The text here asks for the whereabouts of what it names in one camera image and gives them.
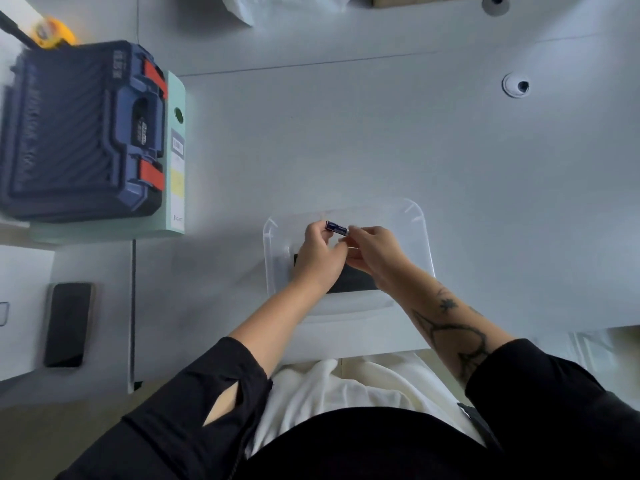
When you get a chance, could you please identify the black smartphone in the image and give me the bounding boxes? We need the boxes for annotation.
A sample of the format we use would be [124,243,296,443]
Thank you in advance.
[43,282,96,369]

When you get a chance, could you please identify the white cloth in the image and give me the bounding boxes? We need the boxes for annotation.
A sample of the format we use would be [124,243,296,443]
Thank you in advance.
[245,351,486,458]

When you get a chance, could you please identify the clear plastic tray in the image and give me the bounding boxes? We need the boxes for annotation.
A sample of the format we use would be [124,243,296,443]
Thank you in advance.
[262,197,436,317]

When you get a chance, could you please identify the white cable grommet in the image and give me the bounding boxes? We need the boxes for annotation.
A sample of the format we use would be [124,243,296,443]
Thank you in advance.
[502,72,531,99]

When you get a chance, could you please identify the person's left forearm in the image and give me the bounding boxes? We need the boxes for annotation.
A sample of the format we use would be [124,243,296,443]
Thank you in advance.
[229,278,327,378]

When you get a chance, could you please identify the blue tool case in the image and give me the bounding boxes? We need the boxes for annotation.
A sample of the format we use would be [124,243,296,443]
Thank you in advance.
[0,41,168,224]

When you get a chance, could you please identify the person's right hand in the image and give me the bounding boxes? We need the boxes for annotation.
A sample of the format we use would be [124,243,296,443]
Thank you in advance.
[343,226,414,293]

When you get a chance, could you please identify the person's left hand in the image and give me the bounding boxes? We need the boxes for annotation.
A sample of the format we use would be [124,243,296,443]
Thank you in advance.
[292,221,349,293]

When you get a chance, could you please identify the mint green binder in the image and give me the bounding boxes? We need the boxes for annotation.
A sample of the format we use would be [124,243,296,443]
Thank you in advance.
[30,71,187,245]

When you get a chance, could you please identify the black flat device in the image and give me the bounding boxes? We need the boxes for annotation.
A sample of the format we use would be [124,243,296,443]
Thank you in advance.
[293,254,379,294]

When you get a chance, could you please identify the black clothing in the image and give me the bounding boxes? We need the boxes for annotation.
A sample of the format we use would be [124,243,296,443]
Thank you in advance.
[55,337,640,480]

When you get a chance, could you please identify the person's right forearm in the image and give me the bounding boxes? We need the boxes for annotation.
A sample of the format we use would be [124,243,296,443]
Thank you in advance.
[384,267,516,388]

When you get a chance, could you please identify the white plastic bag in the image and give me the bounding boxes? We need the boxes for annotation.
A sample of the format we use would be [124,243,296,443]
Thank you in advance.
[222,0,356,27]

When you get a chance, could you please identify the yellow tape measure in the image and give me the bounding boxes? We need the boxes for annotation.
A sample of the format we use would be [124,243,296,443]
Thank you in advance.
[31,16,78,49]

